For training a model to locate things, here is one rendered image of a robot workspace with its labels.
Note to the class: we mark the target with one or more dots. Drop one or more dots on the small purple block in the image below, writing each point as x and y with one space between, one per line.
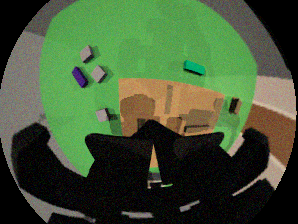
79 77

